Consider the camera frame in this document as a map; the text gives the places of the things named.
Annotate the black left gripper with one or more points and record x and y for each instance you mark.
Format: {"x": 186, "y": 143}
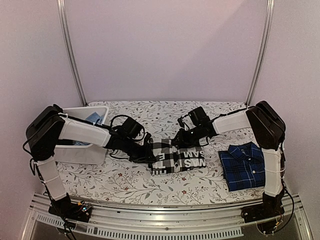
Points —
{"x": 145, "y": 158}

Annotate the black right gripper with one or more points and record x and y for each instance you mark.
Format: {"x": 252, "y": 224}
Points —
{"x": 183, "y": 140}

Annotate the black white checkered shirt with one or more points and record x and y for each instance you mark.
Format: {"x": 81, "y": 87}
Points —
{"x": 171, "y": 159}

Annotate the blue plaid shirt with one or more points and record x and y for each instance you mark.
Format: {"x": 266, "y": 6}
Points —
{"x": 243, "y": 166}

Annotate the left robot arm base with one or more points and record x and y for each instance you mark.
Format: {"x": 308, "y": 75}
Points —
{"x": 66, "y": 209}

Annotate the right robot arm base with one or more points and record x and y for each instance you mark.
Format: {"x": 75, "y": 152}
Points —
{"x": 270, "y": 211}

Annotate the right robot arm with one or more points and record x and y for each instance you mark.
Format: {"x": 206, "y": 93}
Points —
{"x": 269, "y": 131}

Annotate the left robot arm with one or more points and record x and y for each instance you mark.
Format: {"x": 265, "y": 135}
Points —
{"x": 53, "y": 128}

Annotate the floral patterned table cloth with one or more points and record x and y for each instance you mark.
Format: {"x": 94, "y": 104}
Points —
{"x": 120, "y": 181}

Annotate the white plastic bin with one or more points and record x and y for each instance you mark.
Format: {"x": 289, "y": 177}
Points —
{"x": 82, "y": 154}

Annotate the light blue shirt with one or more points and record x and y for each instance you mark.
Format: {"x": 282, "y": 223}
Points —
{"x": 93, "y": 118}

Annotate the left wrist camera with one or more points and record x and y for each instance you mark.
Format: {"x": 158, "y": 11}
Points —
{"x": 146, "y": 138}

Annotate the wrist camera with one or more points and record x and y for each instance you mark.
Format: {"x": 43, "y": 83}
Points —
{"x": 182, "y": 123}
{"x": 146, "y": 138}

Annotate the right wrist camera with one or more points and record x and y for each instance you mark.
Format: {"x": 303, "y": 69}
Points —
{"x": 182, "y": 123}

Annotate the right aluminium corner post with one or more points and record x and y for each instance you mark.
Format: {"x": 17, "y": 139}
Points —
{"x": 262, "y": 51}

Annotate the aluminium corner post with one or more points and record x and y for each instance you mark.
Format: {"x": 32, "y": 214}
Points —
{"x": 61, "y": 6}
{"x": 262, "y": 51}

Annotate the left aluminium corner post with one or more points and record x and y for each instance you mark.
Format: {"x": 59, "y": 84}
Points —
{"x": 61, "y": 6}

